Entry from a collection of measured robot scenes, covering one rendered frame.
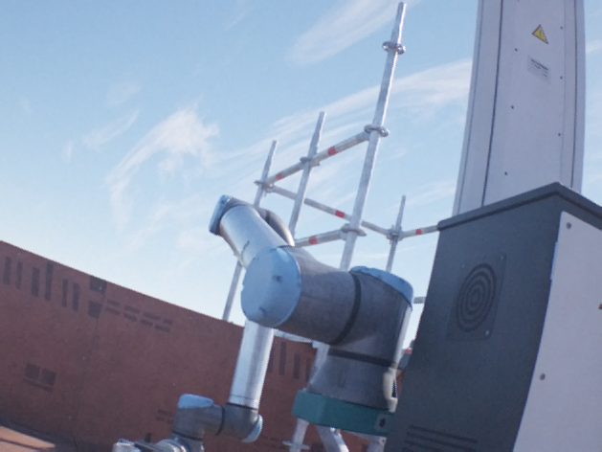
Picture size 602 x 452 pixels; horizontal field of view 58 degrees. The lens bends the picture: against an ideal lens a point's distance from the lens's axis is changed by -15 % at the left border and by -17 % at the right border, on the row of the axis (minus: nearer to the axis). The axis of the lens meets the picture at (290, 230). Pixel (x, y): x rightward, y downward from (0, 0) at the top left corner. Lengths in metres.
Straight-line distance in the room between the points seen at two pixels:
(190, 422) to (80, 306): 1.06
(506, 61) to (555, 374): 0.84
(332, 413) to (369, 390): 0.09
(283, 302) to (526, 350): 0.54
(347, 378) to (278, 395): 1.60
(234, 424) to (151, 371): 1.00
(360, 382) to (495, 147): 0.55
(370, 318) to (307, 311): 0.13
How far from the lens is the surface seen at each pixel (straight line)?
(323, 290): 1.17
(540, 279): 0.79
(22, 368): 2.58
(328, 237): 3.00
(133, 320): 2.60
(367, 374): 1.22
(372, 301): 1.23
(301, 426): 2.73
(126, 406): 2.63
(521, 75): 1.45
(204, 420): 1.66
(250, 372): 1.71
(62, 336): 2.57
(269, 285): 1.15
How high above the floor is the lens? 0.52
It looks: 13 degrees up
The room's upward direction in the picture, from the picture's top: 15 degrees clockwise
